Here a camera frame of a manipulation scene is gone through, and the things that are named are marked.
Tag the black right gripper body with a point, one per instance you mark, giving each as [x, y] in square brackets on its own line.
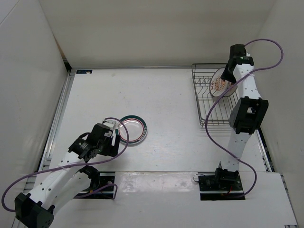
[227, 75]

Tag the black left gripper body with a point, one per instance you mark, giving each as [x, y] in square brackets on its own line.
[106, 148]

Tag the orange patterned plate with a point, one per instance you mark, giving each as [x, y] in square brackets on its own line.
[218, 86]

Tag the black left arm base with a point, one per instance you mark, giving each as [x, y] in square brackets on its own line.
[105, 178]

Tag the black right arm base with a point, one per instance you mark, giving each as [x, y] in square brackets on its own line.
[220, 185]

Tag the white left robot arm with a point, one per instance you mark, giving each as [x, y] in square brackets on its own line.
[37, 208]

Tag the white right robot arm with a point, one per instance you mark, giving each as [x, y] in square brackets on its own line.
[250, 109]

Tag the green rimmed white plate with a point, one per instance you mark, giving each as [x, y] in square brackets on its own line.
[136, 127]

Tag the blue label sticker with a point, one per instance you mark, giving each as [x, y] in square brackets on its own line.
[83, 71]

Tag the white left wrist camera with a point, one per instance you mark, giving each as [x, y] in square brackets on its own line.
[112, 124]

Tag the wire dish rack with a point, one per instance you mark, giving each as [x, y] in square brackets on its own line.
[208, 88]

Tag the aluminium table edge rail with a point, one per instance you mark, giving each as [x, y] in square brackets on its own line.
[51, 141]

